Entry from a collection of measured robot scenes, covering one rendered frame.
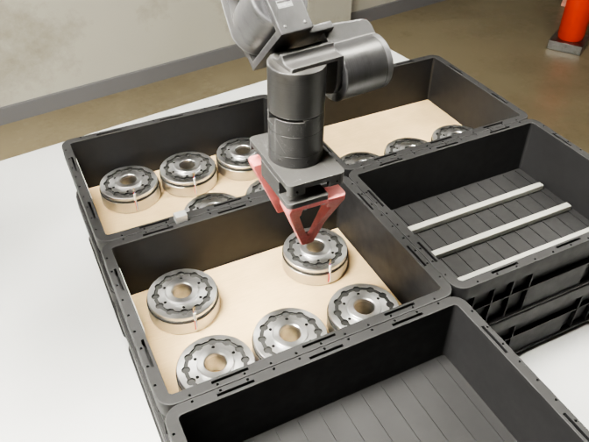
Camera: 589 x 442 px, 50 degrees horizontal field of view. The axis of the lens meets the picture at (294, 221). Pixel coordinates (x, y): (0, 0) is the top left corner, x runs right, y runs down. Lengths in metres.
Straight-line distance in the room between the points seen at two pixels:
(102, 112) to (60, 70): 0.27
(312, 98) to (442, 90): 0.84
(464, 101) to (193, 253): 0.68
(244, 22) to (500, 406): 0.55
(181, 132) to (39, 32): 1.99
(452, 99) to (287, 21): 0.84
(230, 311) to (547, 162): 0.64
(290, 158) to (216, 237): 0.36
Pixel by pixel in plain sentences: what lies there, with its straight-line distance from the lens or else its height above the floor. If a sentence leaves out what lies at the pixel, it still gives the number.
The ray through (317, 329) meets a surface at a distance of 0.87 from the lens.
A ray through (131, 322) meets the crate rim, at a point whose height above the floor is 0.93.
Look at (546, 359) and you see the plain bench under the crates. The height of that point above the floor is 0.70.
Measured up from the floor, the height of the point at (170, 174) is 0.86.
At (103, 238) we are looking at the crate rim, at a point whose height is 0.93.
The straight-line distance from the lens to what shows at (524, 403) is 0.80.
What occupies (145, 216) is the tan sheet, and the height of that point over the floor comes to 0.83.
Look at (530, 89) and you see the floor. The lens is 3.47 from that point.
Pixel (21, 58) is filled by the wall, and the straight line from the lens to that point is 3.16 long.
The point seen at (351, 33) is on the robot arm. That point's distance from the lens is 0.65.
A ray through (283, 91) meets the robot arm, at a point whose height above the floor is 1.24.
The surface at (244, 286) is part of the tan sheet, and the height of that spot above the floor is 0.83.
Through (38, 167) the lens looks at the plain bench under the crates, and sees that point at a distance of 1.55.
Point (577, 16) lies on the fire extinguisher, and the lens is 3.89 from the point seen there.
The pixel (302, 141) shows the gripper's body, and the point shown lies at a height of 1.19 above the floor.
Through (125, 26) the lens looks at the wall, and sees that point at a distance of 3.25.
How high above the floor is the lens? 1.52
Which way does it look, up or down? 40 degrees down
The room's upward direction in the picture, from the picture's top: straight up
